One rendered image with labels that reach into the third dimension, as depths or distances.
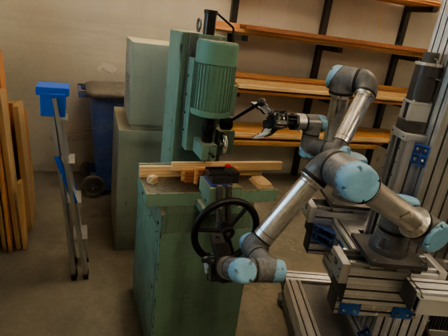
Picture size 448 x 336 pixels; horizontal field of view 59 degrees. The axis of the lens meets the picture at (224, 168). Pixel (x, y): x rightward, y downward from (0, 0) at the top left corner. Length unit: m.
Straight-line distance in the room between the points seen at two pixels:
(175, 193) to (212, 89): 0.45
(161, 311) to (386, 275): 0.99
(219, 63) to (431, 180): 0.98
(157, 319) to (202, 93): 1.05
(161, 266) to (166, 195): 0.34
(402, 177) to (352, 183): 0.65
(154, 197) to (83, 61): 2.47
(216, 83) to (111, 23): 2.37
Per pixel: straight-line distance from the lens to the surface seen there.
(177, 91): 1.86
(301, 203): 1.34
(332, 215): 2.08
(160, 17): 3.93
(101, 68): 3.92
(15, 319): 2.45
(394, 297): 1.79
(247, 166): 1.88
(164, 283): 1.85
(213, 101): 1.63
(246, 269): 1.21
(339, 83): 1.95
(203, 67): 1.63
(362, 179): 1.21
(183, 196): 1.64
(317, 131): 1.75
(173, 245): 1.75
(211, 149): 1.73
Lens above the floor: 1.57
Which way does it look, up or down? 20 degrees down
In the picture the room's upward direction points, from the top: 8 degrees clockwise
